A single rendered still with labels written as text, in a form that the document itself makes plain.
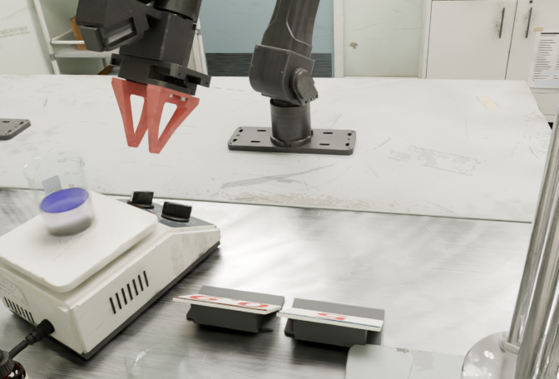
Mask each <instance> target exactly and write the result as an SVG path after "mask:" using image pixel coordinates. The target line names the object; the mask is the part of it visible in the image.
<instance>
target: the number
mask: <svg viewBox="0 0 559 379"><path fill-rule="evenodd" d="M283 313H294V314H300V315H306V316H312V317H322V318H328V319H334V320H340V321H346V322H357V323H363V324H368V325H374V326H378V324H379V322H380V321H379V320H373V319H367V318H361V317H350V316H344V315H338V314H332V313H321V312H315V311H309V310H303V309H297V308H291V309H288V310H286V311H283Z"/></svg>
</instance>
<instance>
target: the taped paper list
mask: <svg viewBox="0 0 559 379"><path fill-rule="evenodd" d="M533 31H534V32H537V34H536V38H535V43H534V48H533V53H532V61H531V65H530V71H529V76H528V80H527V85H528V87H539V88H559V29H543V27H534V30H533Z"/></svg>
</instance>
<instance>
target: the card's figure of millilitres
mask: <svg viewBox="0 0 559 379"><path fill-rule="evenodd" d="M182 297H183V298H194V299H200V300H206V301H211V302H218V303H228V304H234V305H240V306H246V307H252V308H263V309H266V308H272V307H275V305H269V304H263V303H252V302H246V301H240V300H234V299H228V298H218V297H212V296H206V295H200V294H195V295H188V296H182Z"/></svg>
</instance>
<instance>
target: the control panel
mask: <svg viewBox="0 0 559 379"><path fill-rule="evenodd" d="M116 200H118V201H121V202H123V203H125V204H126V202H127V200H129V199H116ZM152 203H153V204H154V205H155V207H154V209H142V210H145V211H147V212H154V213H155V215H156V217H157V218H158V221H159V223H161V224H164V225H166V226H169V227H172V228H182V227H195V226H206V225H214V224H212V223H209V222H207V221H204V220H202V219H198V218H196V217H193V216H191V217H190V221H189V222H186V223H182V222H176V221H171V220H168V219H164V218H162V217H161V214H162V208H163V205H160V204H157V203H154V202H152Z"/></svg>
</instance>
